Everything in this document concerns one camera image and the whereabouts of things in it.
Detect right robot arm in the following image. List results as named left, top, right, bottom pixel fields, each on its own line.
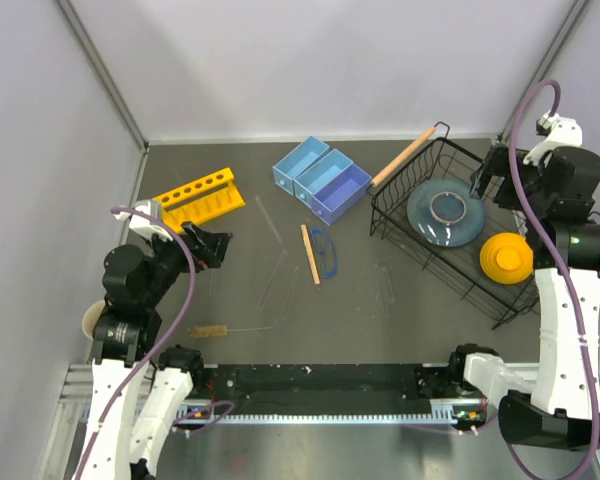
left=446, top=145, right=600, bottom=451

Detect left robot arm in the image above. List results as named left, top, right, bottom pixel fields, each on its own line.
left=73, top=222, right=232, bottom=479

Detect yellow test tube rack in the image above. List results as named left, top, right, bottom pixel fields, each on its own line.
left=153, top=168, right=246, bottom=233

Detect blue ceramic plate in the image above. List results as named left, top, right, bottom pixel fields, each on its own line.
left=406, top=178, right=486, bottom=248

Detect test tube brush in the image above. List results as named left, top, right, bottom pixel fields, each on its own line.
left=188, top=325, right=272, bottom=339

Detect yellow ribbed bowl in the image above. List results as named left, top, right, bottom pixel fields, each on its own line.
left=479, top=232, right=533, bottom=285

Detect wooden stick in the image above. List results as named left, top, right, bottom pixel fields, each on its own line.
left=300, top=224, right=320, bottom=285

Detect light blue drawer box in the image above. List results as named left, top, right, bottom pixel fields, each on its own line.
left=272, top=136, right=330, bottom=195

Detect blue safety glasses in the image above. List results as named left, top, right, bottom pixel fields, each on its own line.
left=310, top=227, right=338, bottom=280

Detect middle blue drawer box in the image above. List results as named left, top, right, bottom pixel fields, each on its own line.
left=294, top=149, right=353, bottom=208

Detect paper cup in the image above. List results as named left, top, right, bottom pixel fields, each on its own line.
left=81, top=300, right=106, bottom=339

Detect purple drawer box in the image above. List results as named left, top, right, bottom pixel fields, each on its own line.
left=311, top=164, right=372, bottom=225

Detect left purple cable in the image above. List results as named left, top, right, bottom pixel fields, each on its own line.
left=72, top=205, right=236, bottom=480

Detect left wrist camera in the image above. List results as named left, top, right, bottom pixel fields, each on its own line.
left=129, top=199, right=168, bottom=240

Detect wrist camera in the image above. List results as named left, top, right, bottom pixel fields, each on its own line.
left=523, top=112, right=583, bottom=167
left=129, top=199, right=168, bottom=240

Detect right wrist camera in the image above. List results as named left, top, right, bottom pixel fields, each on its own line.
left=523, top=112, right=583, bottom=167

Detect black wire dish rack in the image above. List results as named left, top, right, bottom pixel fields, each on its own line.
left=368, top=121, right=600, bottom=330

